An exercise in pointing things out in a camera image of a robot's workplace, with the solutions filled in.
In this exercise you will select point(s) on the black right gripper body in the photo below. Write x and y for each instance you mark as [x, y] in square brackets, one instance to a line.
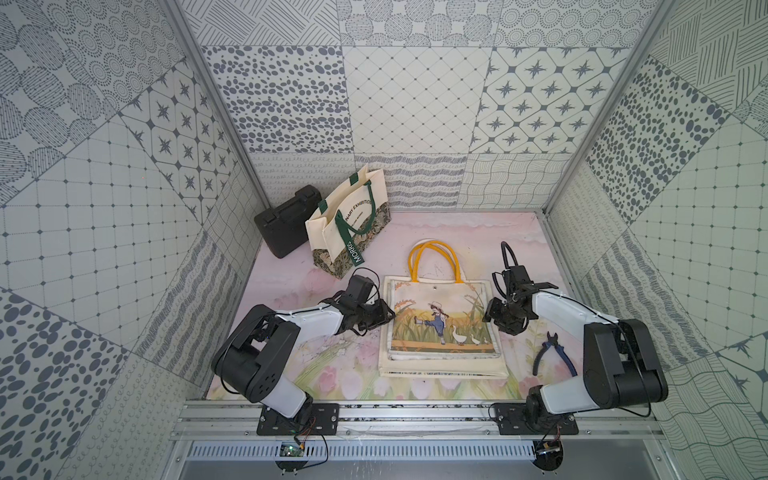
[505, 316]

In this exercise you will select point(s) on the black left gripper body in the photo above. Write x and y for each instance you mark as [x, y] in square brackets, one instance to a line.
[375, 310]

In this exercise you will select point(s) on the starry night canvas tote bag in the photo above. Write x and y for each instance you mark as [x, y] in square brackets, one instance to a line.
[444, 369]

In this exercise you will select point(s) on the yellow handled white bag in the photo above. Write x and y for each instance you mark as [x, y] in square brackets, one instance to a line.
[438, 319]

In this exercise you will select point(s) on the green handled exhibition tote bag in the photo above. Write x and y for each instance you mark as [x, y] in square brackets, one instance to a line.
[347, 221]

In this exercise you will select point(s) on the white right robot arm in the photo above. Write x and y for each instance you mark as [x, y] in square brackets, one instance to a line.
[620, 364]

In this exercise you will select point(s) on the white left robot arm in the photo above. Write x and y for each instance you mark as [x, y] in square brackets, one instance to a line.
[252, 360]

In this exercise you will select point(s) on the black plastic tool case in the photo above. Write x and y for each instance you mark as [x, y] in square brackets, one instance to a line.
[283, 227]

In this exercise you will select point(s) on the right circuit board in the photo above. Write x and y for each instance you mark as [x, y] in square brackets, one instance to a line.
[548, 455]

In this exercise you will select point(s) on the circuit board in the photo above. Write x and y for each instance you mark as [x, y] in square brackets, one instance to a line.
[548, 455]
[291, 458]

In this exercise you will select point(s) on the left circuit board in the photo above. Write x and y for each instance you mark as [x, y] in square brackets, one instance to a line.
[291, 458]

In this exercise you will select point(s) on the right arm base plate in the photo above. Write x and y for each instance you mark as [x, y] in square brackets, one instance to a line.
[518, 419]

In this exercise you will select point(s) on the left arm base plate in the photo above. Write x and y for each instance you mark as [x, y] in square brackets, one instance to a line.
[316, 419]

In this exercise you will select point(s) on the aluminium mounting rail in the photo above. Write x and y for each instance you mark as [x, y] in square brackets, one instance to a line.
[358, 420]

